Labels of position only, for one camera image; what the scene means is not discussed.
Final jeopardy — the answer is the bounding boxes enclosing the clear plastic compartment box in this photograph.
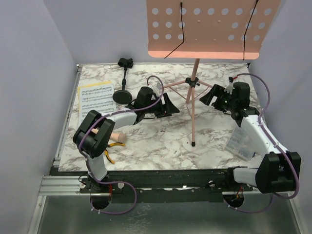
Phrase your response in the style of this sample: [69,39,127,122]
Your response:
[224,126,256,161]

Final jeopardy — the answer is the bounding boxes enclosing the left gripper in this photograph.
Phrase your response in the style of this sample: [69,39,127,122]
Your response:
[144,93,179,118]

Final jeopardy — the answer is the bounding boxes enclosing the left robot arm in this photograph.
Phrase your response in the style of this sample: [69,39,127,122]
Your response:
[73,86,180,193]

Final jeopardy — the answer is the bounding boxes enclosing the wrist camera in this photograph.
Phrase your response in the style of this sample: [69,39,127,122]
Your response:
[225,76,238,95]
[151,82,162,97]

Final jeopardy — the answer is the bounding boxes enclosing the black microphone desk stand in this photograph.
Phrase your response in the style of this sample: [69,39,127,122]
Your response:
[113,58,134,105]

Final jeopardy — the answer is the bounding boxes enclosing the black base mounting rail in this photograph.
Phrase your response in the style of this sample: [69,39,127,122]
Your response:
[80,169,252,203]

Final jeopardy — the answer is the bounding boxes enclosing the yellow handled pliers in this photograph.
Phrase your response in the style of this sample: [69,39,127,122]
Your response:
[104,142,125,164]

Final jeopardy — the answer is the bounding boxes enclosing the pink perforated music stand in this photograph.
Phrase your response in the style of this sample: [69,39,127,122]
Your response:
[145,0,282,146]

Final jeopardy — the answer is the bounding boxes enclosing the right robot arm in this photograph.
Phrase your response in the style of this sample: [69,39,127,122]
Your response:
[199,82,301,194]

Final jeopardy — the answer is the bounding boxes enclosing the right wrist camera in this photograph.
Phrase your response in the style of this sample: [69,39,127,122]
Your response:
[225,76,238,95]

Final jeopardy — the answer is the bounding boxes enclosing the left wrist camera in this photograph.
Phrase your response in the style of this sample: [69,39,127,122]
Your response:
[151,82,162,97]

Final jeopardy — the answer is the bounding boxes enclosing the sheet music paper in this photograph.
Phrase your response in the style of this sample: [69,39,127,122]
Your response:
[78,81,117,125]

